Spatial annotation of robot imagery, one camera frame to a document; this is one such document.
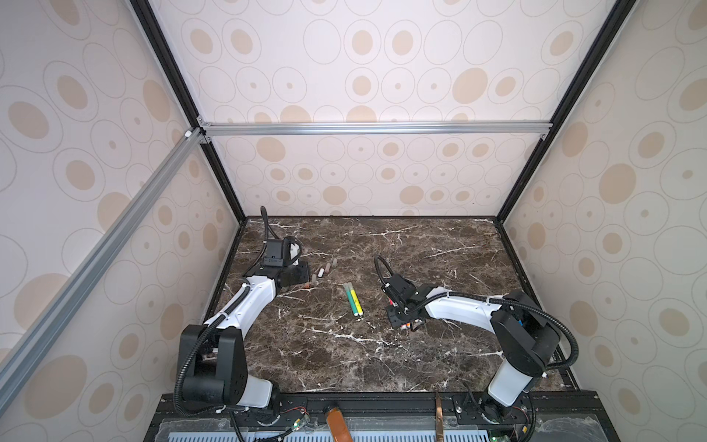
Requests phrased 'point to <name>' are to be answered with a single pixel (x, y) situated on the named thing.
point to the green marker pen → (351, 298)
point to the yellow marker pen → (356, 301)
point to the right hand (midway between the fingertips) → (403, 314)
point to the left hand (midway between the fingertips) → (314, 267)
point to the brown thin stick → (439, 436)
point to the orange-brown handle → (337, 425)
